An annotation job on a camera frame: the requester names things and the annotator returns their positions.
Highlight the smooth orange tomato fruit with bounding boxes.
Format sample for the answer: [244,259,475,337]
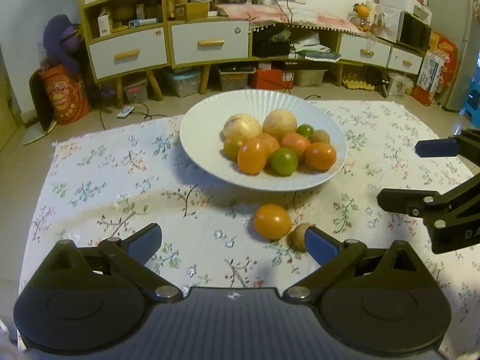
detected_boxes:
[305,142,337,172]

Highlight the green lime fruit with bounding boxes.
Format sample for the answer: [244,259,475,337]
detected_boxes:
[270,147,298,176]

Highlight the brown kiwi fruit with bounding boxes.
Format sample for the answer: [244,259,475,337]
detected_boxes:
[309,129,330,144]

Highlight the rough orange mandarin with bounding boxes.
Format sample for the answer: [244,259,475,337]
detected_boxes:
[280,133,311,162]

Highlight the smooth orange persimmon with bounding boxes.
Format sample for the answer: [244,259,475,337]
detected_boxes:
[237,137,268,176]

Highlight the dark yellow-green tomato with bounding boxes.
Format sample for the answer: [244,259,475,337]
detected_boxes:
[223,133,247,162]

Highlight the smooth orange round fruit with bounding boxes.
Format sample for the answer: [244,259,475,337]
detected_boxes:
[253,204,292,241]

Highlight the floral white tablecloth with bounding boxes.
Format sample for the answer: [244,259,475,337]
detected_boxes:
[20,101,479,359]

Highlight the white microwave oven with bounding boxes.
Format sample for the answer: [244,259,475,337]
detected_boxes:
[373,4,431,52]

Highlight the white ribbed plate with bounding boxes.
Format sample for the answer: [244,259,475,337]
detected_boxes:
[180,89,347,192]

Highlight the pale yellow speckled fruit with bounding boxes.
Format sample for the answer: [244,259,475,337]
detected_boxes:
[263,109,297,141]

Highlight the silver refrigerator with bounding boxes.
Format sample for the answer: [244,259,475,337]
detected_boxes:
[428,0,479,112]

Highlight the pale yellow round fruit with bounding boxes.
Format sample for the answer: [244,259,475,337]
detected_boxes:
[222,113,263,139]

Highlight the red orange printed bucket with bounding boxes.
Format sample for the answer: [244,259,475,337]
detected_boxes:
[39,64,91,125]

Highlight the black flat panel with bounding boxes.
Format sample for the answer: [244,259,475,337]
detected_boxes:
[28,69,55,133]

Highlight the red storage box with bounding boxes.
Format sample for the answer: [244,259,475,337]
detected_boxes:
[248,69,294,90]

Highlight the clear plastic storage bin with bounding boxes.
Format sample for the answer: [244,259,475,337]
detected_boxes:
[163,69,202,98]

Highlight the low wooden tv console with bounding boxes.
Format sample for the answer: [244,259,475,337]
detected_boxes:
[250,23,425,85]

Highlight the pink cloth on shelf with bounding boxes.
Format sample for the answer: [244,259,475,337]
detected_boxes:
[216,4,362,34]

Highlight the purple plush toy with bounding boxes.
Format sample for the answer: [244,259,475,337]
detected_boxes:
[43,14,80,74]

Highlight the wooden cabinet white drawers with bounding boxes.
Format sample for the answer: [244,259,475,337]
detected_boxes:
[79,0,251,107]

